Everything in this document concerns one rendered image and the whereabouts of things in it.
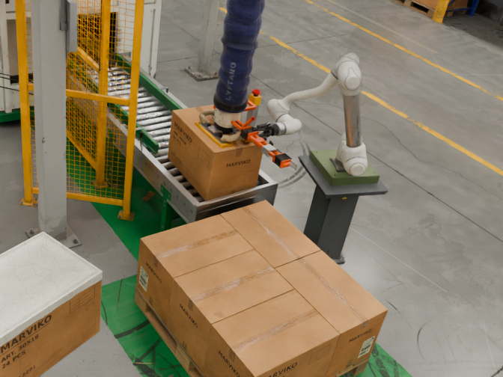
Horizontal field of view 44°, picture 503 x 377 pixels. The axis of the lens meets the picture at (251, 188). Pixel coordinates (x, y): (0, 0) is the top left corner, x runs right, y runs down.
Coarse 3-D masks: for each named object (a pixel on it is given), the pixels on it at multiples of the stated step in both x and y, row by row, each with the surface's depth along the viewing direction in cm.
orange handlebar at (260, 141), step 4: (248, 100) 439; (248, 104) 438; (252, 104) 435; (248, 108) 429; (252, 108) 432; (232, 120) 410; (236, 124) 407; (240, 124) 409; (240, 128) 403; (252, 136) 397; (256, 136) 398; (252, 140) 395; (256, 140) 392; (260, 140) 393; (264, 140) 394; (256, 144) 393; (260, 144) 390; (264, 144) 392; (276, 152) 385; (272, 156) 381; (284, 164) 375; (288, 164) 376
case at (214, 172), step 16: (176, 112) 436; (192, 112) 440; (176, 128) 439; (192, 128) 422; (176, 144) 444; (192, 144) 423; (208, 144) 407; (240, 144) 414; (176, 160) 449; (192, 160) 427; (208, 160) 408; (224, 160) 408; (240, 160) 417; (256, 160) 425; (192, 176) 432; (208, 176) 413; (224, 176) 416; (240, 176) 425; (256, 176) 434; (208, 192) 417; (224, 192) 426
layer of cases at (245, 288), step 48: (144, 240) 379; (192, 240) 387; (240, 240) 395; (288, 240) 403; (144, 288) 392; (192, 288) 352; (240, 288) 358; (288, 288) 365; (336, 288) 372; (192, 336) 353; (240, 336) 328; (288, 336) 334; (336, 336) 340
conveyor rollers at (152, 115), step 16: (80, 80) 546; (96, 80) 547; (112, 80) 556; (128, 80) 557; (128, 96) 532; (144, 96) 542; (112, 112) 508; (128, 112) 508; (144, 112) 516; (160, 112) 517; (144, 128) 491; (160, 128) 500; (144, 144) 475; (160, 144) 474; (160, 160) 457; (192, 192) 430
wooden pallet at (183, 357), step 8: (136, 288) 402; (136, 296) 406; (144, 304) 398; (144, 312) 401; (152, 312) 402; (152, 320) 396; (160, 320) 384; (160, 328) 392; (168, 328) 377; (160, 336) 389; (168, 336) 388; (168, 344) 383; (176, 344) 384; (176, 352) 376; (184, 352) 366; (184, 360) 369; (192, 360) 360; (184, 368) 371; (192, 368) 370; (352, 368) 379; (360, 368) 387; (192, 376) 366; (200, 376) 366; (336, 376) 371
